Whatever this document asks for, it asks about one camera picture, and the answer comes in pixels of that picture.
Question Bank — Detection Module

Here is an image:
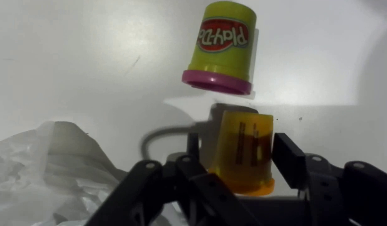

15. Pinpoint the yellow play-doh tub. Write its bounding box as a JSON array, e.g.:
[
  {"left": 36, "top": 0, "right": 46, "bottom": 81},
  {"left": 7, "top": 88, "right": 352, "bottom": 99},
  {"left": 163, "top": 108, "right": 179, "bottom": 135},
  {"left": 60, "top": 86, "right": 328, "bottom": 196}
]
[{"left": 208, "top": 103, "right": 276, "bottom": 197}]

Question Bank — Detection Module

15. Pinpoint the white crumpled plastic bag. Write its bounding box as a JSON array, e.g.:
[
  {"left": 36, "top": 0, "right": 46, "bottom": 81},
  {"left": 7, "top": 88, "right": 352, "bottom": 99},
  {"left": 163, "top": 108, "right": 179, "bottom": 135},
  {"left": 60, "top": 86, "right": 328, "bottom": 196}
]
[{"left": 0, "top": 121, "right": 183, "bottom": 226}]

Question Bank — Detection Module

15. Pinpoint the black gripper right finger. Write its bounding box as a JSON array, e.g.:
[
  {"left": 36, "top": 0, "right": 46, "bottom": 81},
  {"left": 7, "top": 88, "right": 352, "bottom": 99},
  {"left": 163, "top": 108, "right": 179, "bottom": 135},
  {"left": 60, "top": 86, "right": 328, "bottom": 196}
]
[{"left": 271, "top": 132, "right": 387, "bottom": 226}]

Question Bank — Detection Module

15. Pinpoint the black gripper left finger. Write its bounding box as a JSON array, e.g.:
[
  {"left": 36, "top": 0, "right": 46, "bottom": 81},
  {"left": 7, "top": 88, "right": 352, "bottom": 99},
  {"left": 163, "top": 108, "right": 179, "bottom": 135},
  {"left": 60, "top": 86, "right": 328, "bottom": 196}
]
[{"left": 84, "top": 131, "right": 261, "bottom": 226}]

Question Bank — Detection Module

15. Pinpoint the green play-doh tub pink lid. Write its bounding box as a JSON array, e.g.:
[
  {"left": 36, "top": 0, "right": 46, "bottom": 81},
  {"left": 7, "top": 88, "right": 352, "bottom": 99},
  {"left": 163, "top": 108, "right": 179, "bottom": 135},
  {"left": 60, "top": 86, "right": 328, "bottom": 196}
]
[{"left": 181, "top": 0, "right": 259, "bottom": 97}]

